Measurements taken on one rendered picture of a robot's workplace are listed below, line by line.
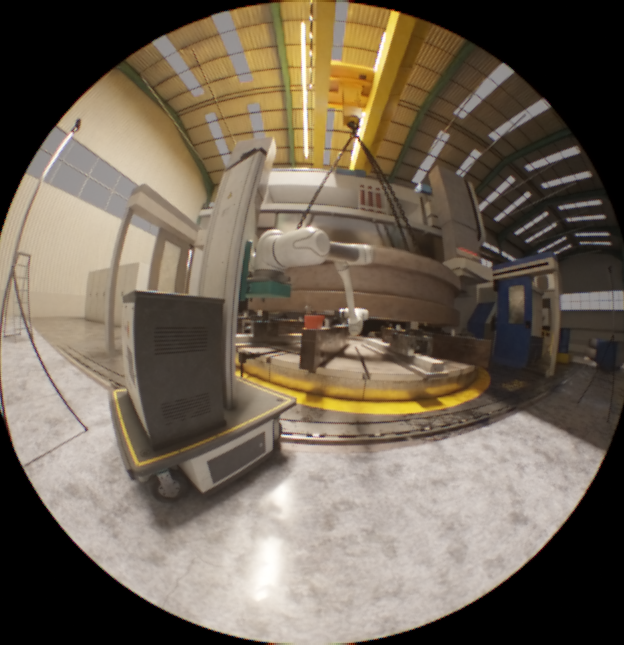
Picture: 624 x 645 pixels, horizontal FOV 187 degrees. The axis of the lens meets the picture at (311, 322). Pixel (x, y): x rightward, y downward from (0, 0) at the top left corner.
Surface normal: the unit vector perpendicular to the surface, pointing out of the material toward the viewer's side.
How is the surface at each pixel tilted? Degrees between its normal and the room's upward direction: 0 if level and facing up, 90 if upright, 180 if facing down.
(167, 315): 90
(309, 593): 0
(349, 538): 0
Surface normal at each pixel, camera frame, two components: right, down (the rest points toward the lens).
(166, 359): 0.87, 0.08
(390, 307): -0.04, 0.03
